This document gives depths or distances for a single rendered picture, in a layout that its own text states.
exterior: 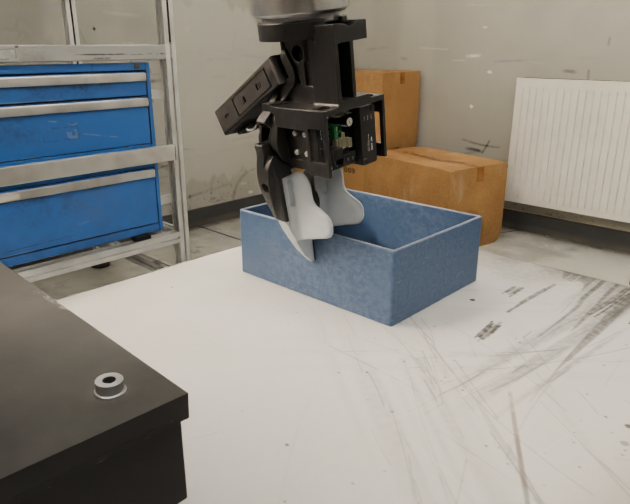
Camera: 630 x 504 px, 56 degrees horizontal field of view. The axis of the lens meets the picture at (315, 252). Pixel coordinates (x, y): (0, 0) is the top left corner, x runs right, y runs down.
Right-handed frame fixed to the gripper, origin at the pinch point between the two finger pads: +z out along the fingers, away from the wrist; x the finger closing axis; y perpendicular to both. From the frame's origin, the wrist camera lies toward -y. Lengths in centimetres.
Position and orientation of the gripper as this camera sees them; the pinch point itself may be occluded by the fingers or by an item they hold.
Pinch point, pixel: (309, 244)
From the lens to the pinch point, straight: 56.8
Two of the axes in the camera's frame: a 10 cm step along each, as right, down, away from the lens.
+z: 1.0, 9.1, 4.1
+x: 7.1, -3.6, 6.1
